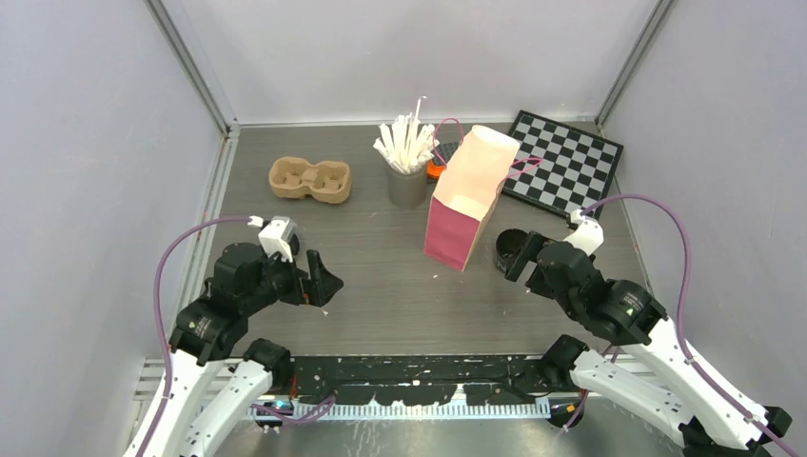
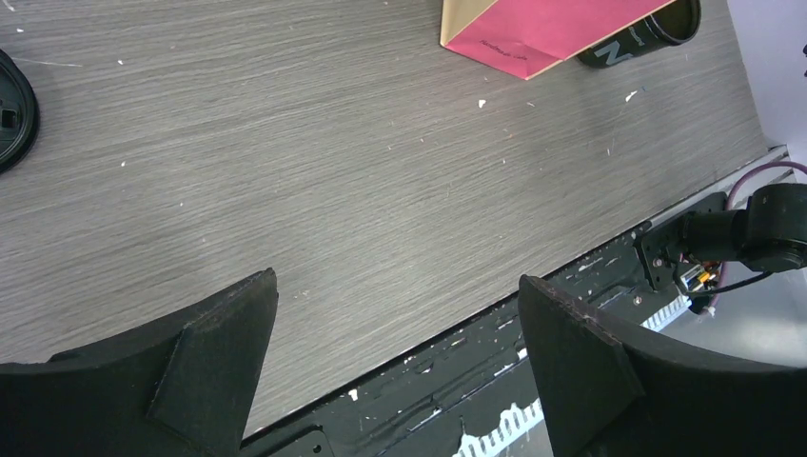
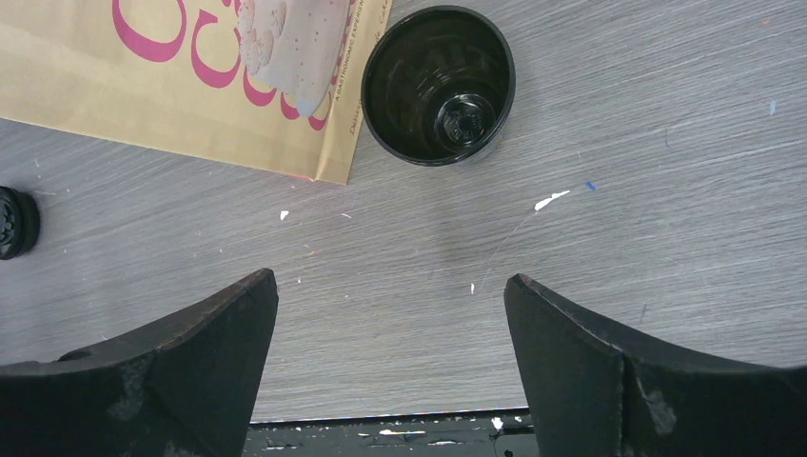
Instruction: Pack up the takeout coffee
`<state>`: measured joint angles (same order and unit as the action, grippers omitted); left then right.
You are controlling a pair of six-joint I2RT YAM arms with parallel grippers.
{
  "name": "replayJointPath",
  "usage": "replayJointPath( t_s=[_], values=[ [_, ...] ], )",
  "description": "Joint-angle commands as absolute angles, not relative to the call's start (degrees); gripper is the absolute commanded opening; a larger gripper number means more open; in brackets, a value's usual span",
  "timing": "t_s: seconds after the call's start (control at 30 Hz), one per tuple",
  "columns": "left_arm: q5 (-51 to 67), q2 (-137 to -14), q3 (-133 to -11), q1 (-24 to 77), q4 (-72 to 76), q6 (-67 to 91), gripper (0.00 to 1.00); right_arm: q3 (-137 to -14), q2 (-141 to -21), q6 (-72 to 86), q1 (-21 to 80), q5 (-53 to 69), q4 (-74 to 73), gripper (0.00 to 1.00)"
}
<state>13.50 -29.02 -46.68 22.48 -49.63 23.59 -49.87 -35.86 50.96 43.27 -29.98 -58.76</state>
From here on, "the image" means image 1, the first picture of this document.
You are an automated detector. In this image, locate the grey straw holder cup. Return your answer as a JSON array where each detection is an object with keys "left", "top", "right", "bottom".
[{"left": 387, "top": 166, "right": 427, "bottom": 209}]

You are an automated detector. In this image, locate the black paper coffee cup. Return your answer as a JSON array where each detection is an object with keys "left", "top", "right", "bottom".
[{"left": 495, "top": 228, "right": 530, "bottom": 276}]

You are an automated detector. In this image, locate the brown cardboard cup carrier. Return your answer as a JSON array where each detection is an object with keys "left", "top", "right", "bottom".
[{"left": 268, "top": 156, "right": 352, "bottom": 205}]

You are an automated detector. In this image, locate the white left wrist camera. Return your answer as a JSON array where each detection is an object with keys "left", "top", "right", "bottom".
[{"left": 258, "top": 216, "right": 298, "bottom": 262}]

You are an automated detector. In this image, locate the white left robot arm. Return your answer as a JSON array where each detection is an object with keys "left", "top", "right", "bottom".
[{"left": 126, "top": 243, "right": 344, "bottom": 456}]

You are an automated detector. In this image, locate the black white chessboard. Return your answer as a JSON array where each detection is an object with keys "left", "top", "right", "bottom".
[{"left": 502, "top": 109, "right": 623, "bottom": 217}]

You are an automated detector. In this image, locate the pink paper gift bag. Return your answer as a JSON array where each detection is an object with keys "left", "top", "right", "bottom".
[{"left": 423, "top": 125, "right": 543, "bottom": 271}]

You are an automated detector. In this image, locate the orange black small device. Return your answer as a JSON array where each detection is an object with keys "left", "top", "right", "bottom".
[{"left": 426, "top": 142, "right": 460, "bottom": 183}]

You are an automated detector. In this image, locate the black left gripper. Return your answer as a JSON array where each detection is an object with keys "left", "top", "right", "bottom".
[{"left": 244, "top": 242, "right": 343, "bottom": 312}]

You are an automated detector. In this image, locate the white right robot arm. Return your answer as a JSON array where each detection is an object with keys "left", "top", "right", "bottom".
[{"left": 497, "top": 231, "right": 793, "bottom": 456}]

